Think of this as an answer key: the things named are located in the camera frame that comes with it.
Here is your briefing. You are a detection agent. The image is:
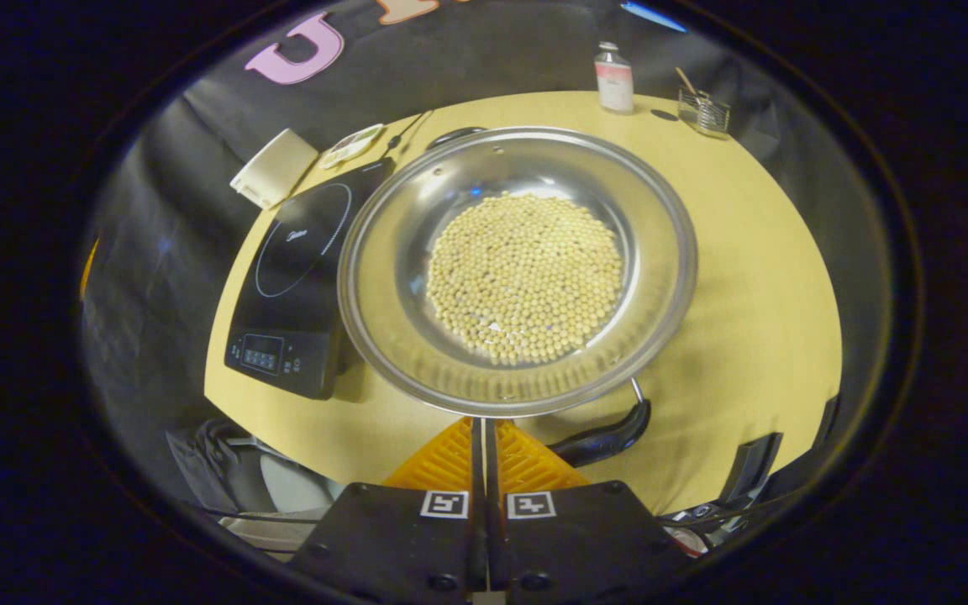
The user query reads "black chair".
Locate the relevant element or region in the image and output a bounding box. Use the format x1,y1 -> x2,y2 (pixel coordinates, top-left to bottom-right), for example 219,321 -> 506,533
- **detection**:
715,395 -> 839,526

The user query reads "steel pot with black handles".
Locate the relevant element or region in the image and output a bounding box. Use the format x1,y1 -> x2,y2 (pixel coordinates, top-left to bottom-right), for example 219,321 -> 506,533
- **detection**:
337,126 -> 699,467

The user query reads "white divided bean plate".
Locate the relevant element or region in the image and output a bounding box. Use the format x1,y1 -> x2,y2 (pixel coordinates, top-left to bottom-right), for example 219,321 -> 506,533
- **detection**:
318,123 -> 386,171

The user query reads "wire mesh holder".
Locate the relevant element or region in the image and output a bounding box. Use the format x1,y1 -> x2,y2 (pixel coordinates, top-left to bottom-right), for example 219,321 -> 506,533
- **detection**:
677,88 -> 731,138

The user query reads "dark cloth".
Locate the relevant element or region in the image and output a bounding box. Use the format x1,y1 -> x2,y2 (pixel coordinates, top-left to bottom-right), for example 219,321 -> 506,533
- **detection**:
166,418 -> 283,515

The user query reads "clear bottle with pink label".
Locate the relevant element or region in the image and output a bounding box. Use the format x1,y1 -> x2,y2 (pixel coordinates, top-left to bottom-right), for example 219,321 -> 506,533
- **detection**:
594,42 -> 635,114

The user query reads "black induction cooktop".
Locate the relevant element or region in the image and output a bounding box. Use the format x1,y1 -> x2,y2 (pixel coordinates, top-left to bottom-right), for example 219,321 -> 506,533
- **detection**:
224,158 -> 397,401

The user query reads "white toaster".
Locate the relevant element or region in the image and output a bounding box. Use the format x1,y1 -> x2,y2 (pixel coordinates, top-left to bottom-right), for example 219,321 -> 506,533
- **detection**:
230,128 -> 319,211

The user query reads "black power cable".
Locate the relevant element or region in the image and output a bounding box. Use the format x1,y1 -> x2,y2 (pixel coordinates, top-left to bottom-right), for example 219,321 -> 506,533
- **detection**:
383,109 -> 434,160

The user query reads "pale grey object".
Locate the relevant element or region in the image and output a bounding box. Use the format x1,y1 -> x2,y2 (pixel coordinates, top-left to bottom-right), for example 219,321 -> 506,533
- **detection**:
219,454 -> 346,555

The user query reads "pile of yellow soybeans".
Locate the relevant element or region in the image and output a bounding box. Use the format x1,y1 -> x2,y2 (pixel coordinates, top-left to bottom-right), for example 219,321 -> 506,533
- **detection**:
427,192 -> 624,367

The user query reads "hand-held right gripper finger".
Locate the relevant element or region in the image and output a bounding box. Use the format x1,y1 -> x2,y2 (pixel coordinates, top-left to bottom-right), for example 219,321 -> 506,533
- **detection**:
485,418 -> 687,602
291,418 -> 485,602

